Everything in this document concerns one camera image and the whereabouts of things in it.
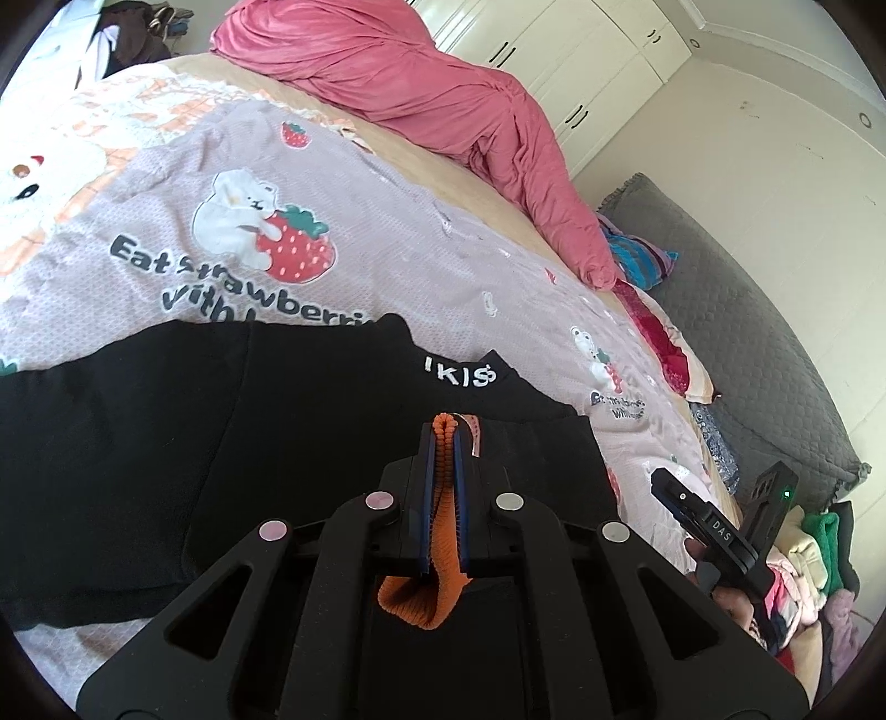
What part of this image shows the dark bag with clothes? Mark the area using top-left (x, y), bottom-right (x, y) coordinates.
top-left (93, 0), bottom-right (195, 79)

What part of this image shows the pink quilt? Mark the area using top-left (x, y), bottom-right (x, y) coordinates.
top-left (209, 0), bottom-right (620, 292)

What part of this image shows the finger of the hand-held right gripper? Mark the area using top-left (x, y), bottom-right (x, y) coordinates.
top-left (651, 468), bottom-right (707, 531)

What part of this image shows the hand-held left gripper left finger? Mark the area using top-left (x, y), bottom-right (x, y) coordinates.
top-left (76, 424), bottom-right (451, 720)

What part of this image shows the white wardrobe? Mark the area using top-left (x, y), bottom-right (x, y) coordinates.
top-left (411, 0), bottom-right (693, 174)

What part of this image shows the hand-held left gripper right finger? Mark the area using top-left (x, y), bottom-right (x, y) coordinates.
top-left (453, 443), bottom-right (811, 720)

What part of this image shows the bed with beige sheet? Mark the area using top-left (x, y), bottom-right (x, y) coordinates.
top-left (90, 52), bottom-right (693, 430)

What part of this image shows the lilac strawberry printed blanket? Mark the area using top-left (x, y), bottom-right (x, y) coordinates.
top-left (0, 93), bottom-right (728, 666)

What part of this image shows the person's right hand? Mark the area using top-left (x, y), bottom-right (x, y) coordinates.
top-left (684, 538), bottom-right (757, 628)

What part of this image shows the pile of mixed clothes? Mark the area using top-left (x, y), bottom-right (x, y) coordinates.
top-left (758, 502), bottom-right (869, 655)

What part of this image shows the white cat printed blanket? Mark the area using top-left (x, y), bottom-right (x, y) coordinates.
top-left (0, 73), bottom-right (233, 281)

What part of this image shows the person's right forearm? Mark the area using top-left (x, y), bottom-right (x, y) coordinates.
top-left (781, 626), bottom-right (844, 700)

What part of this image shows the black garment with printed collar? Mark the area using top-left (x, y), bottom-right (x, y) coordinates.
top-left (0, 313), bottom-right (620, 720)

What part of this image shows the blue patterned cloth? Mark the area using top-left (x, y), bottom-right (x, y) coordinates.
top-left (688, 402), bottom-right (743, 494)

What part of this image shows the red floral pillow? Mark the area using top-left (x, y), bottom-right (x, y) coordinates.
top-left (612, 277), bottom-right (715, 406)

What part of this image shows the blue striped cloth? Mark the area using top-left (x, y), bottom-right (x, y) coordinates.
top-left (601, 220), bottom-right (683, 292)

